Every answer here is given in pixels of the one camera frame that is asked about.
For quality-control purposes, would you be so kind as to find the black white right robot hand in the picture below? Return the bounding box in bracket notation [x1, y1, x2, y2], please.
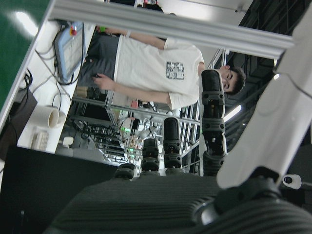
[45, 13, 312, 234]

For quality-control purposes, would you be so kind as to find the person in white t-shirt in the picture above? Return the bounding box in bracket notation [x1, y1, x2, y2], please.
[77, 13, 246, 113]

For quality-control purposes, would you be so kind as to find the black flat box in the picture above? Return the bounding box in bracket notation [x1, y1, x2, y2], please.
[0, 87, 38, 159]

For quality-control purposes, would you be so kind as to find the green conveyor belt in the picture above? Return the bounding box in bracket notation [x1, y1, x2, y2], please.
[0, 0, 58, 127]

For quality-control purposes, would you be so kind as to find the aluminium profile post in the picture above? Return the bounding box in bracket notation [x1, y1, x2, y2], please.
[47, 0, 295, 60]

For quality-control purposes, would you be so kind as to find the white computer keyboard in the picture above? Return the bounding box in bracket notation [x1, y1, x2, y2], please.
[29, 131, 51, 151]

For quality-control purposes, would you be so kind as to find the grey-blue teach pendant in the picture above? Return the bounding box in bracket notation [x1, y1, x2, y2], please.
[53, 20, 85, 83]

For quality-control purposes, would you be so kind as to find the black computer monitor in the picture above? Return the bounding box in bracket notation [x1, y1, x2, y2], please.
[0, 145, 120, 234]

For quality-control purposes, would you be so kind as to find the small white camera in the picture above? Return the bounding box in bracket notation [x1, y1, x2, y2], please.
[282, 174, 302, 190]

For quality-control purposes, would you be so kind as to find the white ceramic mug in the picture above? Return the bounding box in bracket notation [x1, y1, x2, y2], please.
[36, 104, 66, 129]

